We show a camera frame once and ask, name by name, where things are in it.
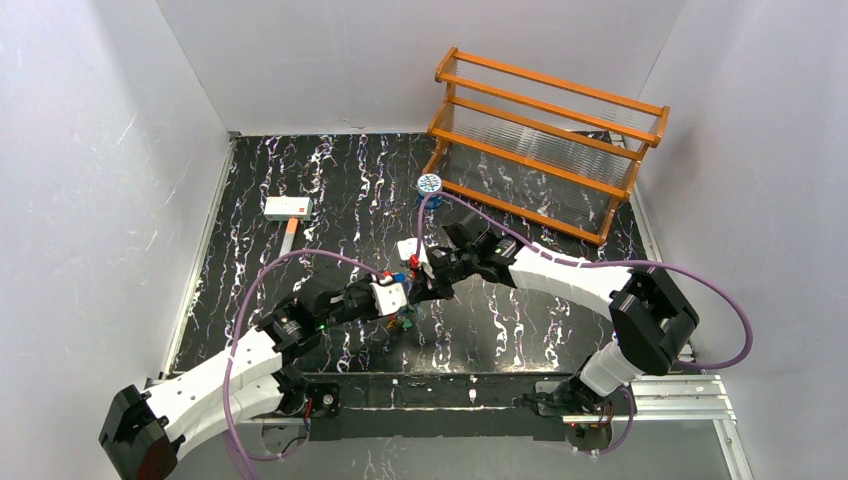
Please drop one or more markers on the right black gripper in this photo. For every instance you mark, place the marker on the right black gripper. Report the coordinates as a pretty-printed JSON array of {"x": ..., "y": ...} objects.
[{"x": 427, "y": 285}]

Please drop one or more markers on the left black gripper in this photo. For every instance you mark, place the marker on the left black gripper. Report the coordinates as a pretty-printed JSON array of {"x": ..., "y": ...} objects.
[{"x": 403, "y": 307}]

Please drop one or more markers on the metal key organizer red handle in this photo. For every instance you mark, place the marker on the metal key organizer red handle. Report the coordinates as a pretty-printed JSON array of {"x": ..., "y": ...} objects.
[{"x": 403, "y": 320}]

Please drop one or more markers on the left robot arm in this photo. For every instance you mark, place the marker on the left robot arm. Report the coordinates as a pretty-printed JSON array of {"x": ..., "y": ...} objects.
[{"x": 146, "y": 432}]

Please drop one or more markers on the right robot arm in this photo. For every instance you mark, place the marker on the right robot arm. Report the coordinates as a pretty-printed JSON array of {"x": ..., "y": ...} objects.
[{"x": 651, "y": 318}]

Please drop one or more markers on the blue jar with patterned lid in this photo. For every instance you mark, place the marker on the blue jar with patterned lid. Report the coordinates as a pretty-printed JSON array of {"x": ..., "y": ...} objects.
[{"x": 428, "y": 185}]

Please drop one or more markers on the white orange marker pen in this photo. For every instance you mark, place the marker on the white orange marker pen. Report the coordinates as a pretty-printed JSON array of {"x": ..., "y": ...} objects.
[{"x": 289, "y": 236}]

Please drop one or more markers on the white box with red logo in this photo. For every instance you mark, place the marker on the white box with red logo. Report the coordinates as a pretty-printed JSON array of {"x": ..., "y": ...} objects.
[{"x": 282, "y": 208}]

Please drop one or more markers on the orange wooden shelf rack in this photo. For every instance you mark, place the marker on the orange wooden shelf rack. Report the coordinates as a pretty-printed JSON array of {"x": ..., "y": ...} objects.
[{"x": 557, "y": 153}]

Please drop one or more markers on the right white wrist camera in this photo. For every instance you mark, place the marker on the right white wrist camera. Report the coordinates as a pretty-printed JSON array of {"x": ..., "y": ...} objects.
[{"x": 413, "y": 255}]

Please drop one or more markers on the aluminium rail frame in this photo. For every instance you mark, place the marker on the aluminium rail frame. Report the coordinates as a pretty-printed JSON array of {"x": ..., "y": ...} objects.
[{"x": 499, "y": 404}]

